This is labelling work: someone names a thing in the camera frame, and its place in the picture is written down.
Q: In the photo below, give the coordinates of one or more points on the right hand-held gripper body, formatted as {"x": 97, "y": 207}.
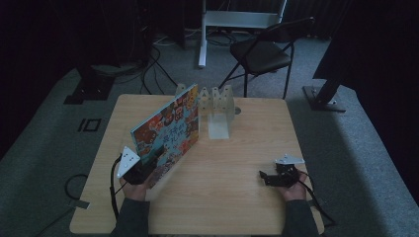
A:
{"x": 286, "y": 176}

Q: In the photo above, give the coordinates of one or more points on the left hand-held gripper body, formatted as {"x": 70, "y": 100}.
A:
{"x": 135, "y": 171}

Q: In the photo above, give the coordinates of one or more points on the colourful picture book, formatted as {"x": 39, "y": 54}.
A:
{"x": 168, "y": 135}

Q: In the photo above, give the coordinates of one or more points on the clear acrylic book rack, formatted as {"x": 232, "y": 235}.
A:
{"x": 219, "y": 108}

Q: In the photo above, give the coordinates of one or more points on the person's right hand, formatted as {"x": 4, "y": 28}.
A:
{"x": 294, "y": 192}

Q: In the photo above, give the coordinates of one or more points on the person's left hand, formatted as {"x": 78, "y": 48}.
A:
{"x": 138, "y": 191}

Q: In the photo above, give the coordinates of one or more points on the grey tape strip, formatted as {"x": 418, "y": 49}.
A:
{"x": 79, "y": 204}

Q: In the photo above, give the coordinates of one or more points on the grey round table disc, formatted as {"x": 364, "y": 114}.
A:
{"x": 237, "y": 110}

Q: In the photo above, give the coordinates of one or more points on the black folding chair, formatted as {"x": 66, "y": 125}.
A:
{"x": 262, "y": 54}

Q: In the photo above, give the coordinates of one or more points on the dark curtain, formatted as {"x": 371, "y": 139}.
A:
{"x": 378, "y": 49}

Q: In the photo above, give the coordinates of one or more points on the black stand with slanted post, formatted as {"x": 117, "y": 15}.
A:
{"x": 324, "y": 97}

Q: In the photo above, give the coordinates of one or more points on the black stand base plate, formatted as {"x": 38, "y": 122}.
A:
{"x": 89, "y": 90}

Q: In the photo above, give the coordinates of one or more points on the white metal stand frame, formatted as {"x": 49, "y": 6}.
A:
{"x": 230, "y": 19}

